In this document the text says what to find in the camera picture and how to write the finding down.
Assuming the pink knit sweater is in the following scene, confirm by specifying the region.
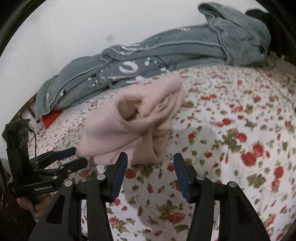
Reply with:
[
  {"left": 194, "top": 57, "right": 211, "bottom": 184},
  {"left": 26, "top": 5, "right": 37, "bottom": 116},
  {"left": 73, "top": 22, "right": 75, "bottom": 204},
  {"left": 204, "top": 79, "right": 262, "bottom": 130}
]
[{"left": 76, "top": 74, "right": 185, "bottom": 165}]

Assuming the thin black cable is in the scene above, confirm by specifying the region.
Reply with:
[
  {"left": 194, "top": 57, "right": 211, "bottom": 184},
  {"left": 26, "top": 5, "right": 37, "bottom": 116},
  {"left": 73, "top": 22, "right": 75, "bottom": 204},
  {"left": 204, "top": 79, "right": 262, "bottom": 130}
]
[{"left": 28, "top": 126, "right": 45, "bottom": 158}]

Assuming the grey patterned quilt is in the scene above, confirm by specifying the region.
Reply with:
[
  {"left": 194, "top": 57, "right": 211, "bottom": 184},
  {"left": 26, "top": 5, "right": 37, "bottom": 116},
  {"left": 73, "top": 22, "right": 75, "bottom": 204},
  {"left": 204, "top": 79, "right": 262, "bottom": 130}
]
[{"left": 35, "top": 2, "right": 271, "bottom": 118}]

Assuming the red pillow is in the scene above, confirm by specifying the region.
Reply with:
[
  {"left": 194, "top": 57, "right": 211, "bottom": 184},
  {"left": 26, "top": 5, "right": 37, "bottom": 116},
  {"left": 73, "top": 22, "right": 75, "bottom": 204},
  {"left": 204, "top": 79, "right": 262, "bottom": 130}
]
[{"left": 42, "top": 110, "right": 63, "bottom": 130}]

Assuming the black garment on chair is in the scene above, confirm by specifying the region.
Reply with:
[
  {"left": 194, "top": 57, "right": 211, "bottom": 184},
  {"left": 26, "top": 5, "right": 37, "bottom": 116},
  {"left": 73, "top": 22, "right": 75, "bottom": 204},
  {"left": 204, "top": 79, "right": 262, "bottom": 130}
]
[{"left": 245, "top": 9, "right": 295, "bottom": 65}]

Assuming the person's left hand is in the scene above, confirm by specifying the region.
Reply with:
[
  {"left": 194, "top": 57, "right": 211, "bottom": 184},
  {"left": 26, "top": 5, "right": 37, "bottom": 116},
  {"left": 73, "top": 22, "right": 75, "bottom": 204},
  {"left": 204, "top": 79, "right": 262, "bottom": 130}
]
[{"left": 16, "top": 193, "right": 55, "bottom": 219}]

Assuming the floral bed sheet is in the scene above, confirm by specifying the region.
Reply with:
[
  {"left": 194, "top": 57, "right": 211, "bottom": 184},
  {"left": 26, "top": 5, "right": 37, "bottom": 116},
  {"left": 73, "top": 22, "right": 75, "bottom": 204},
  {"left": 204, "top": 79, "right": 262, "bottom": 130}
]
[{"left": 28, "top": 56, "right": 296, "bottom": 241}]

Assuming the wooden bed headboard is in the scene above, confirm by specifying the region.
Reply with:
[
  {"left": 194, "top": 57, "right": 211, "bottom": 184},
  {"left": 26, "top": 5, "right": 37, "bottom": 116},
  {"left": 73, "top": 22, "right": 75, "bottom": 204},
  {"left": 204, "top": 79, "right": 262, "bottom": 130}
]
[{"left": 11, "top": 93, "right": 43, "bottom": 131}]

